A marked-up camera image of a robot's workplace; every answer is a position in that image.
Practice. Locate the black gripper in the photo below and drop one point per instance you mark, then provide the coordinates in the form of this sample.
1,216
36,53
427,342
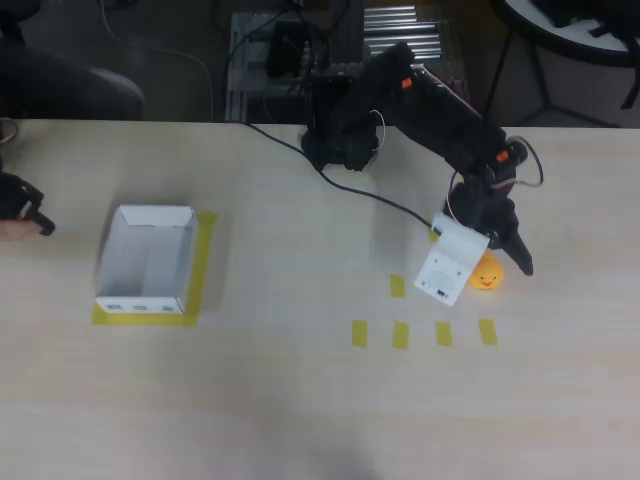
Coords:
506,231

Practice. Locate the yellow rubber duck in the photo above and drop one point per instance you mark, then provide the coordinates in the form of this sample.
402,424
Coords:
489,276

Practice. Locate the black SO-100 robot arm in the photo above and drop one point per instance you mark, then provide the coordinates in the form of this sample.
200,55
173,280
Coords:
430,115

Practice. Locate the yellow tape square outline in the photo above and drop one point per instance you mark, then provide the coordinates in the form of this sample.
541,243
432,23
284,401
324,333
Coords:
201,270

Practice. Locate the white cardboard box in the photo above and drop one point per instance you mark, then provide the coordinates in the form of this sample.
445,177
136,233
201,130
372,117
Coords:
150,260

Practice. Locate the person's hand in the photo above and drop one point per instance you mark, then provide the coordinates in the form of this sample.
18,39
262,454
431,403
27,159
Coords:
15,230

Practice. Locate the yellow tape marker strip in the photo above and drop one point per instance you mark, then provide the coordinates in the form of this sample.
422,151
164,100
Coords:
397,286
443,334
359,334
433,236
400,335
487,332

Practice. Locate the black table leg stand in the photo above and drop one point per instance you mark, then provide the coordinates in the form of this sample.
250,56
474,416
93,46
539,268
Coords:
542,95

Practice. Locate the round white table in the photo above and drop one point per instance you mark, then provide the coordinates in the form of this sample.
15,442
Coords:
575,37

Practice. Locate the white gripper camera mount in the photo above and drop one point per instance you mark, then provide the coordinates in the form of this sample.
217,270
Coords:
450,265

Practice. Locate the aluminium frame rack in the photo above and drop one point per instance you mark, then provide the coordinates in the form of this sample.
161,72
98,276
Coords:
390,30

